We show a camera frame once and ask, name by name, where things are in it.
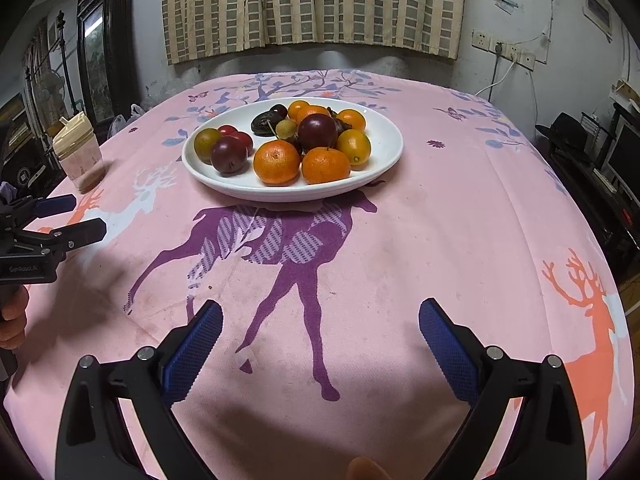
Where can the yellow-orange tomato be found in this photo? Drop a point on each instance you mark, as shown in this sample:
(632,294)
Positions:
(353,147)

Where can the white standing fan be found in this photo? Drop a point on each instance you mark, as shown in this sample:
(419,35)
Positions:
(50,91)

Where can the beige lidded cup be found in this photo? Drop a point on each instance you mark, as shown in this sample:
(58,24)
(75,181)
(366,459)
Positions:
(77,152)

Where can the pink deer-print tablecloth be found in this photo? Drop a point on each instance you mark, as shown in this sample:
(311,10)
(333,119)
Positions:
(400,260)

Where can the person's right hand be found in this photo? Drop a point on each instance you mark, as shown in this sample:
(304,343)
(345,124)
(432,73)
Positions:
(367,469)

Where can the greenish brown tomato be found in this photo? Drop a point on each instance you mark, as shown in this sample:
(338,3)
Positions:
(206,142)

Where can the checked beige curtain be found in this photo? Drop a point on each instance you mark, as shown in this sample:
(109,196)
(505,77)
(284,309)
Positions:
(310,5)

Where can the purple plum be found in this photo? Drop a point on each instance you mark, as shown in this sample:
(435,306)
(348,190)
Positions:
(316,131)
(229,155)

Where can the white oval plate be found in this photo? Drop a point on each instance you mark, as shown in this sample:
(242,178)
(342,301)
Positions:
(280,192)

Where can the dark wooden framed cabinet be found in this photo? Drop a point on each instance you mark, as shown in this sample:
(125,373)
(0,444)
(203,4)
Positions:
(122,35)

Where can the black hat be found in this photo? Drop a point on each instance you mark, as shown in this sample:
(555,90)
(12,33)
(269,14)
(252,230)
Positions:
(567,132)

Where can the pale yellow-green fruit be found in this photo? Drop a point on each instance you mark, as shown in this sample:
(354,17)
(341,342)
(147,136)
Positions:
(286,128)

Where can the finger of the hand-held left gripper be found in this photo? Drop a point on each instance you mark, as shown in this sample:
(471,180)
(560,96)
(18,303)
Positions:
(80,234)
(55,204)

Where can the red cherry tomato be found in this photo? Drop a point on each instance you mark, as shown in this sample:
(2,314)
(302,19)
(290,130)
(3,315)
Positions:
(245,141)
(227,131)

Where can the person's left hand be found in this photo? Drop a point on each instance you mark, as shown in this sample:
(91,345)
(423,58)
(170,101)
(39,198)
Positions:
(12,320)

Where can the mandarin orange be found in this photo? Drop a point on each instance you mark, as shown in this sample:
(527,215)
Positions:
(276,161)
(326,165)
(320,109)

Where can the paper note on wall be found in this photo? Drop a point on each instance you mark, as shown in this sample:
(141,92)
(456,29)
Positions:
(500,0)

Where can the computer monitor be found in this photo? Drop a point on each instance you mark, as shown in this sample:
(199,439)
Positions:
(625,152)

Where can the white plastic bag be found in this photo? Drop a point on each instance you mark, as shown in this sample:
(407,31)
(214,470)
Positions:
(120,122)

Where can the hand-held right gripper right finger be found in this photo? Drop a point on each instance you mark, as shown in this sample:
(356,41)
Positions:
(445,350)

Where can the white wall socket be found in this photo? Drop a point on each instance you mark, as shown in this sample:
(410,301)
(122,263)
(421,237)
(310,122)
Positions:
(481,40)

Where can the dark plum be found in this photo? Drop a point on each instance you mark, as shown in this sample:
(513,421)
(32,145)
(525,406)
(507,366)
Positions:
(262,124)

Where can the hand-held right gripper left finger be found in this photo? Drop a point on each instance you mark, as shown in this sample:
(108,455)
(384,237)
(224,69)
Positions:
(197,350)

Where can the framed wall picture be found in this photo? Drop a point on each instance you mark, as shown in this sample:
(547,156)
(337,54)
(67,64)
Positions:
(597,7)

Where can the orange kumquat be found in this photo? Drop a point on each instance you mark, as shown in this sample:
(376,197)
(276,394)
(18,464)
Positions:
(298,108)
(351,119)

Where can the black tripod stand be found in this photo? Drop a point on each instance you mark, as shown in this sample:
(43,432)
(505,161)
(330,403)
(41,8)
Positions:
(61,60)

